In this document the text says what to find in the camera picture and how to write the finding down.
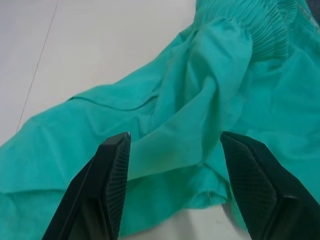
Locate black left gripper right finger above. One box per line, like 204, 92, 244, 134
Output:
219, 130, 320, 240

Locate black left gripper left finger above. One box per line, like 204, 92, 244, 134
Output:
41, 131, 132, 240

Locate green shorts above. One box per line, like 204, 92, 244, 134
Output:
0, 0, 320, 240

